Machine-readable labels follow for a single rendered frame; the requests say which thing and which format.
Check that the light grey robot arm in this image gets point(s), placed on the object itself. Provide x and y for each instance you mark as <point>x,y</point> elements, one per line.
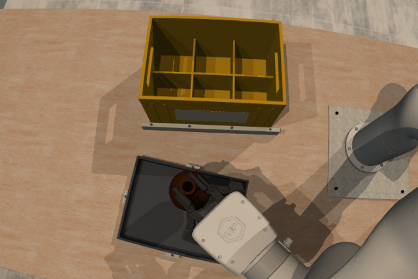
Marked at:
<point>391,249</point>

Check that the yellow divided crate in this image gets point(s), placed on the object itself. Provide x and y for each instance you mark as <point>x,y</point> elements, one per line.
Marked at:
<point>255,47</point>

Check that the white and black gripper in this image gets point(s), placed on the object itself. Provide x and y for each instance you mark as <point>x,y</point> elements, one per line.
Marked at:
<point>233,233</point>

